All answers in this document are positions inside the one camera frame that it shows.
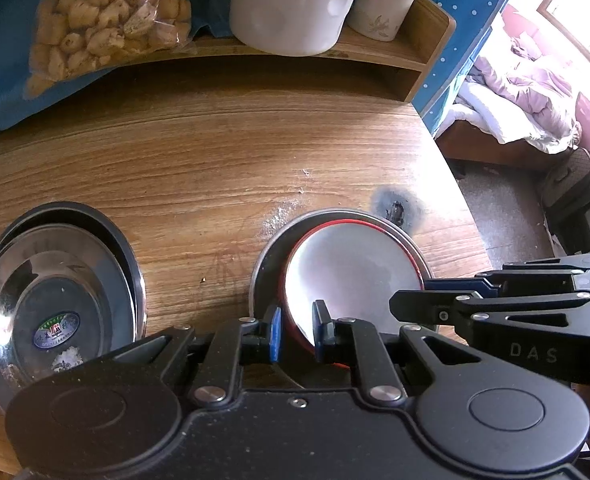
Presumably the blue dotted curtain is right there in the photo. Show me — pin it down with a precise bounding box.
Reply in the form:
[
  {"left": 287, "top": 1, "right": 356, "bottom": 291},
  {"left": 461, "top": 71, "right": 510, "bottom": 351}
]
[{"left": 414, "top": 0, "right": 578, "bottom": 137}]

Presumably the wooden bed frame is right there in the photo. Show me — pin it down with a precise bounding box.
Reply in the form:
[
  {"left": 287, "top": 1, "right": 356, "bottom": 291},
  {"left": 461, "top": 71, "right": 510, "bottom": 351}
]
[{"left": 435, "top": 119, "right": 556, "bottom": 177}]

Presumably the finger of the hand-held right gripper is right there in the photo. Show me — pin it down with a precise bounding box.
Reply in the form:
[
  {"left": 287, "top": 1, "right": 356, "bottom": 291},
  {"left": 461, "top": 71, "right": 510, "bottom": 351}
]
[
  {"left": 424, "top": 256, "right": 566, "bottom": 298},
  {"left": 389, "top": 287, "right": 590, "bottom": 387}
]

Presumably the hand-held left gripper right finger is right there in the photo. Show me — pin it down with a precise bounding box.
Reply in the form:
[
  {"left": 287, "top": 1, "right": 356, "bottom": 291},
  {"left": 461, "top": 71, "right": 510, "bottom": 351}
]
[{"left": 312, "top": 300, "right": 482, "bottom": 404}]

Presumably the white floral thermos cup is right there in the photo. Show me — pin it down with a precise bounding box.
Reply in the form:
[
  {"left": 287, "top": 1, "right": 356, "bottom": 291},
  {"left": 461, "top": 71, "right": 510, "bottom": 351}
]
[{"left": 345, "top": 0, "right": 424, "bottom": 43}]

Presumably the bed with pink bedding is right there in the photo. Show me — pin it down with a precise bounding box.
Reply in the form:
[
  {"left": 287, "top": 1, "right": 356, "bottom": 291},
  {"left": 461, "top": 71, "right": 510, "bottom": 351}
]
[{"left": 474, "top": 4, "right": 590, "bottom": 171}]

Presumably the dark bag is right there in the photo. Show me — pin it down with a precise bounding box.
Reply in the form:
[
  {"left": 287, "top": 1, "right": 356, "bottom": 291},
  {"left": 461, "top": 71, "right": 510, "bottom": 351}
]
[{"left": 539, "top": 147, "right": 590, "bottom": 257}]

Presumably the white bowl with red rim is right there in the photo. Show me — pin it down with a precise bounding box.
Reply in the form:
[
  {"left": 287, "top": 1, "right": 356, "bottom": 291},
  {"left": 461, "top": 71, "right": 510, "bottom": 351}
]
[{"left": 277, "top": 220, "right": 426, "bottom": 367}]

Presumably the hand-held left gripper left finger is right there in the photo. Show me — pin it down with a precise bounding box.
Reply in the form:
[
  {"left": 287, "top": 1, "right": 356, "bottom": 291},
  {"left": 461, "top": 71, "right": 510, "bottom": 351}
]
[{"left": 107, "top": 305, "right": 283, "bottom": 407}]

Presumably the steel plate with sticker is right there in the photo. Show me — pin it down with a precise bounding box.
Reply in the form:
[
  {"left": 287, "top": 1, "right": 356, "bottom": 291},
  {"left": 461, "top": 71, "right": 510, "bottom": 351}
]
[{"left": 0, "top": 224, "right": 138, "bottom": 402}]

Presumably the white quilt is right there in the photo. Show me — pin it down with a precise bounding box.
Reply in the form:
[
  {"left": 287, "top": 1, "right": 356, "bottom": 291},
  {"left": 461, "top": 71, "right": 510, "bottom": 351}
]
[{"left": 446, "top": 79, "right": 578, "bottom": 157}]

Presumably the steel bowl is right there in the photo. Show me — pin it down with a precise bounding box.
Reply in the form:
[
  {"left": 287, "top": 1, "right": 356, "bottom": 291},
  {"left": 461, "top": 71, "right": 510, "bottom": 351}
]
[
  {"left": 248, "top": 208, "right": 442, "bottom": 387},
  {"left": 0, "top": 201, "right": 148, "bottom": 352}
]

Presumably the white dimpled jar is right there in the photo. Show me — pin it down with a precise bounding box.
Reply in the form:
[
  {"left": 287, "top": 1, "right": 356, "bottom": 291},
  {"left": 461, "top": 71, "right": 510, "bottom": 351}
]
[{"left": 229, "top": 0, "right": 358, "bottom": 57}]

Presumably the clear bag of puffed snacks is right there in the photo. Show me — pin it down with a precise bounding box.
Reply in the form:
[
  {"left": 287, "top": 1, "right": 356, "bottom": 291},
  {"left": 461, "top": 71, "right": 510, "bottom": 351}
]
[{"left": 22, "top": 0, "right": 198, "bottom": 102}]

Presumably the wooden desk shelf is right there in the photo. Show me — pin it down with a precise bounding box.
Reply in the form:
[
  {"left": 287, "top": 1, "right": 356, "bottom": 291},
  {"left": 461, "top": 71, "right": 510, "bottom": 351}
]
[{"left": 107, "top": 0, "right": 457, "bottom": 107}]

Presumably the light blue cloth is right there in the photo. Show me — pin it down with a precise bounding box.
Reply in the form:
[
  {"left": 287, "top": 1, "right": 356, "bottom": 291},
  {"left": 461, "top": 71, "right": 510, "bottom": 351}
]
[{"left": 0, "top": 0, "right": 238, "bottom": 152}]

